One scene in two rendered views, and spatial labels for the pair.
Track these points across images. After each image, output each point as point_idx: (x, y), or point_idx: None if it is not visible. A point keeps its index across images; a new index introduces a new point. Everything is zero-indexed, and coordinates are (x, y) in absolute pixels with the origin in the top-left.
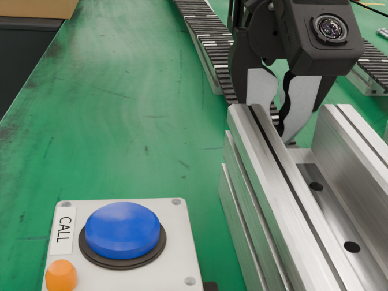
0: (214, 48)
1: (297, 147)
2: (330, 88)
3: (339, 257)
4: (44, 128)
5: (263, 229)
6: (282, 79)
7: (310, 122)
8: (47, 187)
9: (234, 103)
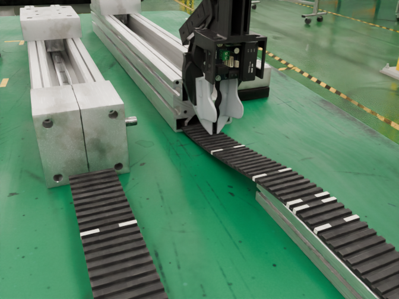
0: (311, 188)
1: (196, 139)
2: (184, 87)
3: (183, 48)
4: (357, 137)
5: None
6: (216, 111)
7: (188, 178)
8: (309, 114)
9: (251, 152)
